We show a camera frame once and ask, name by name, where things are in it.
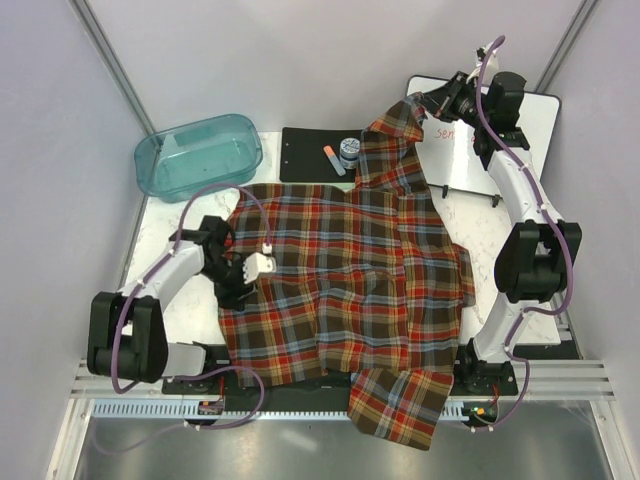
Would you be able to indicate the black clipboard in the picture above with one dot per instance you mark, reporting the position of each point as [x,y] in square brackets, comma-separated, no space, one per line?
[302,157]

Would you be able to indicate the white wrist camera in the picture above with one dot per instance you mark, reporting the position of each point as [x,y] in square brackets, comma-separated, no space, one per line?
[486,56]
[257,264]

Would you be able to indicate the teal plastic bin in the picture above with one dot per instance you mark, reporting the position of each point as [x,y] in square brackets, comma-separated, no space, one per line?
[173,164]

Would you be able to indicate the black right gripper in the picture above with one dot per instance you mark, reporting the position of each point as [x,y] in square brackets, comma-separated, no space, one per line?
[453,89]

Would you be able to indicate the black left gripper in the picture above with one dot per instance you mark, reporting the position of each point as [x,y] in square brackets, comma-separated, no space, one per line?
[233,297]

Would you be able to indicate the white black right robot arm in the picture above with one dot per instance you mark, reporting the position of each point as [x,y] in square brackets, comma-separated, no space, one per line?
[534,263]

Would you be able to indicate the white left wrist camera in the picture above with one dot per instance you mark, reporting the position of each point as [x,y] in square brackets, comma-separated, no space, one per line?
[257,264]

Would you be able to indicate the white slotted cable duct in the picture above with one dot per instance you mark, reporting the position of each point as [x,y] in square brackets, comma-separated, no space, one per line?
[197,410]

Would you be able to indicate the white dry-erase board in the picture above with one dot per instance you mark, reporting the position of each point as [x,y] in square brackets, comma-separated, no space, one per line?
[458,155]

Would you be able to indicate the blue orange marker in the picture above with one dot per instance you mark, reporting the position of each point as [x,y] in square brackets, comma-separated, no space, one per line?
[334,161]

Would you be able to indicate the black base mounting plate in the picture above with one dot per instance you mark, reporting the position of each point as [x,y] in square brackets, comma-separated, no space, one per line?
[332,390]

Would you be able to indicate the plaid long sleeve shirt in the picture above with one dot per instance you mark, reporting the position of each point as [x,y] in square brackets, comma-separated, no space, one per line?
[368,282]

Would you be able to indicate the small blue white jar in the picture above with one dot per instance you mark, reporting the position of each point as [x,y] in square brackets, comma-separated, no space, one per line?
[349,151]

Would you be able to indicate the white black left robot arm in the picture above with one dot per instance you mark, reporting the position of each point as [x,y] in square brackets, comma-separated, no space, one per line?
[127,339]

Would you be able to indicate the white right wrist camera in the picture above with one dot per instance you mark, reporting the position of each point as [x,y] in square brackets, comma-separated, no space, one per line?
[486,56]

